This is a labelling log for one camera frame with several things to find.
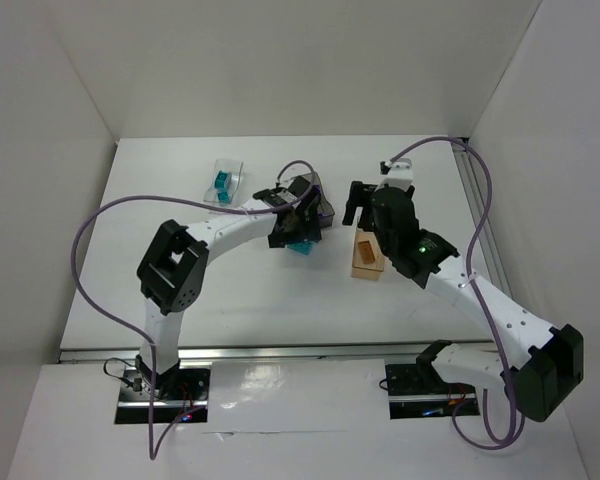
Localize teal long lego brick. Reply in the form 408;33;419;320
286;241;314;256

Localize small teal lego brick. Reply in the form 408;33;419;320
214;170;232;191

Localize orange lego plate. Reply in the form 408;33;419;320
357;240;376;265

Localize teal oval lego piece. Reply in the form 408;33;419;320
216;191;232;205

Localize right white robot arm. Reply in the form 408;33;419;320
343;160;584;422

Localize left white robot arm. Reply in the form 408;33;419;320
136;174;321;389

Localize dark smoky plastic container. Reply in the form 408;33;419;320
289;173;335;229

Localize orange translucent plastic container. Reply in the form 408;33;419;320
351;227;385;281

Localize clear plastic container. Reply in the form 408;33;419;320
203;159;244;207

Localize aluminium side rail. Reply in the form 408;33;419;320
449;135;531;355

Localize aluminium front rail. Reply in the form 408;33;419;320
58;343;428;364

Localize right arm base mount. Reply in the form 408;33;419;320
378;364;479;420

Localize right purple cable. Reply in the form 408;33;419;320
378;135;527;452

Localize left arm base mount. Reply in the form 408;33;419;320
103;357;211;425

